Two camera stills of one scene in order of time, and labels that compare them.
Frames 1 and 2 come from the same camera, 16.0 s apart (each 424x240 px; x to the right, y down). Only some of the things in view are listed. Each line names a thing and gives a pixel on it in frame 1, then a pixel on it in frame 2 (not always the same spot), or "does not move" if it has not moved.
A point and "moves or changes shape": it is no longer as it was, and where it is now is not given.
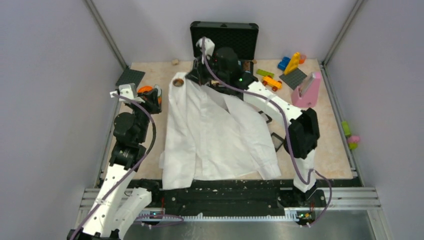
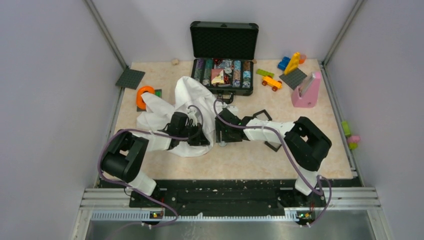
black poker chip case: x=242 y=37 does not move
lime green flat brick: x=265 y=73 does not move
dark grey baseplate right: x=294 y=78 does not move
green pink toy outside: x=352 y=141 does not move
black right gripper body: x=203 y=75 → x=226 y=135
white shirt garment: x=213 y=134 moves or changes shape
